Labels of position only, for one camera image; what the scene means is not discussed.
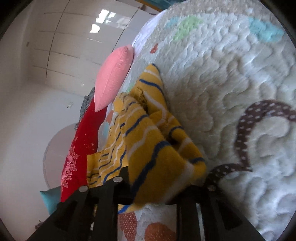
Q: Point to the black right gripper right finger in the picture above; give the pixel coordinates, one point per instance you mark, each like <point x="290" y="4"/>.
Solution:
<point x="200" y="211"/>

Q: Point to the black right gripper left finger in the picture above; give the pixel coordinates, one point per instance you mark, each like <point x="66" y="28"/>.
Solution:
<point x="89" y="213"/>

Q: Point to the yellow striped sweater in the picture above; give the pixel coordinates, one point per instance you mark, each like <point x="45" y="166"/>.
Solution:
<point x="151" y="143"/>

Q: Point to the red floral quilt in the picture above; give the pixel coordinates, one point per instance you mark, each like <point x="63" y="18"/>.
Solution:
<point x="85" y="142"/>

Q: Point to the teal cushion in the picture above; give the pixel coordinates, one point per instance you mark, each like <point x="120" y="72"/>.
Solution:
<point x="51" y="198"/>

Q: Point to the grey knitted garment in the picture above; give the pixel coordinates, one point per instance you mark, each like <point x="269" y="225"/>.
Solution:
<point x="85" y="104"/>

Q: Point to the pink pillow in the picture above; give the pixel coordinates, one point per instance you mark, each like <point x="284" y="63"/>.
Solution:
<point x="111" y="76"/>

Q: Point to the heart patterned bed quilt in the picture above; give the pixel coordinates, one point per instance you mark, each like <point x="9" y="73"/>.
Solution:
<point x="228" y="69"/>

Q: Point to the white glossy wardrobe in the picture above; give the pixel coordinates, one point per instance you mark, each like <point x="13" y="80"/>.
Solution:
<point x="63" y="44"/>

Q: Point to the white bed sheet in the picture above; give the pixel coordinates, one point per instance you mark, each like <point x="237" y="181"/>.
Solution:
<point x="145" y="32"/>

